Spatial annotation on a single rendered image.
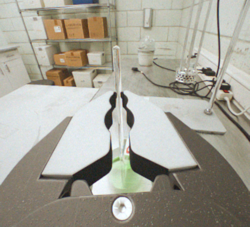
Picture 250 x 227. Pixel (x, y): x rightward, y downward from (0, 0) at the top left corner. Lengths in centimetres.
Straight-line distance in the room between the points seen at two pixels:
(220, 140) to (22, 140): 62
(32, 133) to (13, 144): 6
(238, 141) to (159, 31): 216
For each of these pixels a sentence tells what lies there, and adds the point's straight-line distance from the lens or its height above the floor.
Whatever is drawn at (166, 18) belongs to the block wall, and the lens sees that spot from 248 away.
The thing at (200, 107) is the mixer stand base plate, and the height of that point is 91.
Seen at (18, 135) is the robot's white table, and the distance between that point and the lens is 57.
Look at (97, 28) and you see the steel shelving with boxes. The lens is 226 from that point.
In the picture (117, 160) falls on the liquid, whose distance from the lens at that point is 25.
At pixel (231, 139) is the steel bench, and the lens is 53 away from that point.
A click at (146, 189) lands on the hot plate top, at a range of 25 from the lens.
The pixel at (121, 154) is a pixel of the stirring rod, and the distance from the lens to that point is 18.
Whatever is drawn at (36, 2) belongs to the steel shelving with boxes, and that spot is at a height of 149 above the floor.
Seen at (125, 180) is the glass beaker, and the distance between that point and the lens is 20.
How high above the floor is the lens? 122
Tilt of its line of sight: 32 degrees down
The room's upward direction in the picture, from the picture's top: 2 degrees counter-clockwise
